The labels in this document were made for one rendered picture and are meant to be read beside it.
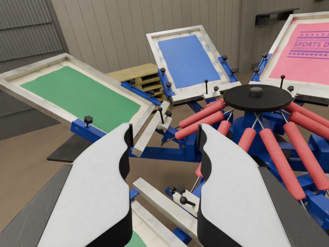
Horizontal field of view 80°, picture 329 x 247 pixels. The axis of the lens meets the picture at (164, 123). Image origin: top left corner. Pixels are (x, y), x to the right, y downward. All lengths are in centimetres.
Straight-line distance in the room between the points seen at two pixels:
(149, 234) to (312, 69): 157
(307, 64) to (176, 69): 101
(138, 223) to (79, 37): 371
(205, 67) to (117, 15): 278
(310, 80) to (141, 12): 342
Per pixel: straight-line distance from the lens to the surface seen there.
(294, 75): 184
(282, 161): 95
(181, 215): 85
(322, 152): 124
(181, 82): 173
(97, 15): 427
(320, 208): 98
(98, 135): 105
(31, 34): 423
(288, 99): 106
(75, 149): 159
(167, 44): 206
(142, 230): 95
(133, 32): 440
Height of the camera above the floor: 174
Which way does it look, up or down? 30 degrees down
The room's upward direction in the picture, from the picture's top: 8 degrees counter-clockwise
